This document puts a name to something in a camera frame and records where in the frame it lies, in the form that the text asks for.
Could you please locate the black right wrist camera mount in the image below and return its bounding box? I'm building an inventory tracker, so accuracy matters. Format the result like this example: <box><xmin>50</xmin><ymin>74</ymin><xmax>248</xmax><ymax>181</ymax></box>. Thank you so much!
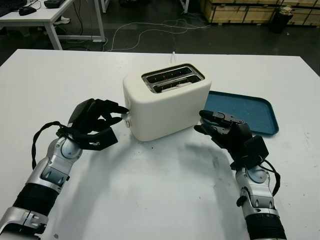
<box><xmin>243</xmin><ymin>135</ymin><xmax>270</xmax><ymax>170</ymax></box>

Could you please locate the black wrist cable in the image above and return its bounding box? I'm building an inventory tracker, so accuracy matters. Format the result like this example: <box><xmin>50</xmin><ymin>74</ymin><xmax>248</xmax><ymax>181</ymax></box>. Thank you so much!
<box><xmin>30</xmin><ymin>120</ymin><xmax>84</xmax><ymax>171</ymax></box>
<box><xmin>261</xmin><ymin>159</ymin><xmax>282</xmax><ymax>199</ymax></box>

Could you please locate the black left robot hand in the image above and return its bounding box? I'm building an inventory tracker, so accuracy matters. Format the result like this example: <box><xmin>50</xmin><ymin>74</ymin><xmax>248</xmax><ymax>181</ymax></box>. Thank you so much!
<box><xmin>67</xmin><ymin>98</ymin><xmax>131</xmax><ymax>136</ymax></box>

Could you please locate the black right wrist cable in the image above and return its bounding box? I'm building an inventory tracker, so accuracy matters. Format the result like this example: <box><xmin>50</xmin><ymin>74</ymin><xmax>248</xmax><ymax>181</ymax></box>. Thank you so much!
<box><xmin>261</xmin><ymin>159</ymin><xmax>282</xmax><ymax>199</ymax></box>

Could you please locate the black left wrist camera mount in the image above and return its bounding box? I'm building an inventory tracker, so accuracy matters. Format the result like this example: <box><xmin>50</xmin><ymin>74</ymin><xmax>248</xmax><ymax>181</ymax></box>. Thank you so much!
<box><xmin>82</xmin><ymin>127</ymin><xmax>119</xmax><ymax>152</ymax></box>

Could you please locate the white toaster power cable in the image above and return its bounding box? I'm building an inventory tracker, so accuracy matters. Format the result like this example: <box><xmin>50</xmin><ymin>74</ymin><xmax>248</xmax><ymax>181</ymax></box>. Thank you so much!
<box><xmin>109</xmin><ymin>18</ymin><xmax>211</xmax><ymax>65</ymax></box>

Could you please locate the black desk device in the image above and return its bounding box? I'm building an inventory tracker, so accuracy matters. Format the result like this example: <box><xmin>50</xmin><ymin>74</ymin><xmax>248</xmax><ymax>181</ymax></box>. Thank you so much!
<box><xmin>44</xmin><ymin>0</ymin><xmax>68</xmax><ymax>9</ymax></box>

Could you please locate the white office desk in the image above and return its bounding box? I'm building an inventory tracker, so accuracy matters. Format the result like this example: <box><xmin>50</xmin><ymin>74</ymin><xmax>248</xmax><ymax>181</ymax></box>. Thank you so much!
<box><xmin>0</xmin><ymin>0</ymin><xmax>106</xmax><ymax>51</ymax></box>

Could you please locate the wooden shipping crate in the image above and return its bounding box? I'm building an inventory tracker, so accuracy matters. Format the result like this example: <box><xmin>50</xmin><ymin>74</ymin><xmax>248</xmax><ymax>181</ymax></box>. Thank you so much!
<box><xmin>202</xmin><ymin>0</ymin><xmax>320</xmax><ymax>27</ymax></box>

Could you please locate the blue plastic tray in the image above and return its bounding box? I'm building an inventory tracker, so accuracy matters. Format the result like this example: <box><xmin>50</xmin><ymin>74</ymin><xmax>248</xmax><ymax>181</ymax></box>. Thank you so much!
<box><xmin>199</xmin><ymin>90</ymin><xmax>280</xmax><ymax>138</ymax></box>

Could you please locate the black computer mouse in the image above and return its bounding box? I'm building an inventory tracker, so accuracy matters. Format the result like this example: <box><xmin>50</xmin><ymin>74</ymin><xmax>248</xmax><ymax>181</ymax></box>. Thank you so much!
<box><xmin>18</xmin><ymin>6</ymin><xmax>37</xmax><ymax>17</ymax></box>

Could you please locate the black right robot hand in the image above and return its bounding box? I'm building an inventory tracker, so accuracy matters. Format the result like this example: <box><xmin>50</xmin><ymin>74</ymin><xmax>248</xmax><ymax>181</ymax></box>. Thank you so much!
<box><xmin>194</xmin><ymin>109</ymin><xmax>254</xmax><ymax>164</ymax></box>

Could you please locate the cream two-slot toaster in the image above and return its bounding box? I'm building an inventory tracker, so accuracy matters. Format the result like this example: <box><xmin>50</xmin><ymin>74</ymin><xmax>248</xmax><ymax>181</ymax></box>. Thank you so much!
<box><xmin>121</xmin><ymin>63</ymin><xmax>214</xmax><ymax>143</ymax></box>

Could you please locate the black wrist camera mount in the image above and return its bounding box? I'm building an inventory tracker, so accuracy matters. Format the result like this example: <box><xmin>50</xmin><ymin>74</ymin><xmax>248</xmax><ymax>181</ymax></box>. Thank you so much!
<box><xmin>243</xmin><ymin>135</ymin><xmax>270</xmax><ymax>170</ymax></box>
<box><xmin>82</xmin><ymin>127</ymin><xmax>119</xmax><ymax>152</ymax></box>

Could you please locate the black keyboard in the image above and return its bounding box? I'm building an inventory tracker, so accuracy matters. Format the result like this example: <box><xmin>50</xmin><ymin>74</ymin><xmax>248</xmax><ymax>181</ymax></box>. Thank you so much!
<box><xmin>0</xmin><ymin>0</ymin><xmax>28</xmax><ymax>18</ymax></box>

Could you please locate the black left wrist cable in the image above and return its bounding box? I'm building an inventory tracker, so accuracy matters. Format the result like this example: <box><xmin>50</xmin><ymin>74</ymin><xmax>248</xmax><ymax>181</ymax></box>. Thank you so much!
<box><xmin>30</xmin><ymin>120</ymin><xmax>84</xmax><ymax>171</ymax></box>

